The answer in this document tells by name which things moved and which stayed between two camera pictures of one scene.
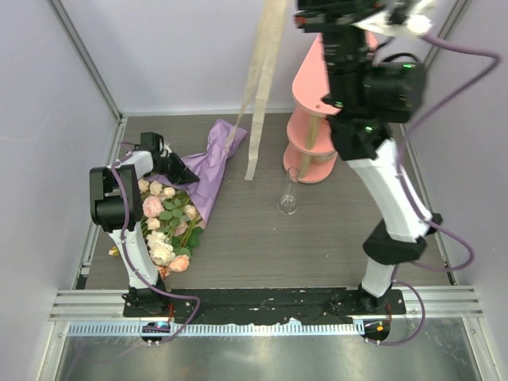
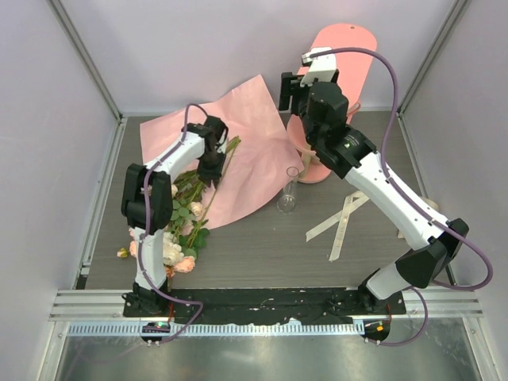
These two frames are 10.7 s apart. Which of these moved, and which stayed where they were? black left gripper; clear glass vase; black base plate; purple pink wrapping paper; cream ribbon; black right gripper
Moved: black left gripper; black right gripper; cream ribbon; purple pink wrapping paper
Stayed: clear glass vase; black base plate
